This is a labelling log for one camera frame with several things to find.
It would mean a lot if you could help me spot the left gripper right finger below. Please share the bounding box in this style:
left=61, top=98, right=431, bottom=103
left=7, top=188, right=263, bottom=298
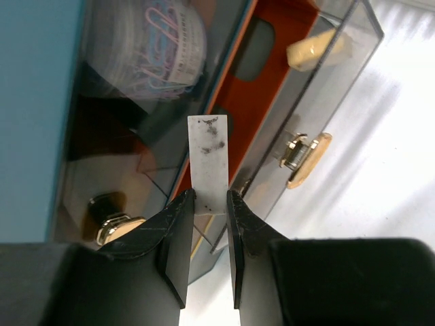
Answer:
left=227, top=191, right=434, bottom=325

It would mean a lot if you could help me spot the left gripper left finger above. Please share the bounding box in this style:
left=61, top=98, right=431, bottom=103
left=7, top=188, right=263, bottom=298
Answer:
left=1, top=189, right=195, bottom=325

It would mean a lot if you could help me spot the teal drawer organizer box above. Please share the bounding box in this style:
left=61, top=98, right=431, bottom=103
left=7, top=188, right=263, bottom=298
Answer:
left=0, top=0, right=385, bottom=286

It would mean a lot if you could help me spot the silver staple box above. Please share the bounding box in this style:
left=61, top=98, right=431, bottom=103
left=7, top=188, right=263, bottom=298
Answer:
left=188, top=115, right=228, bottom=216

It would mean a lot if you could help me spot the small yellow eraser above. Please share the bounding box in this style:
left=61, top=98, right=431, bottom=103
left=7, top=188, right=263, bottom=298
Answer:
left=286, top=29, right=353, bottom=71

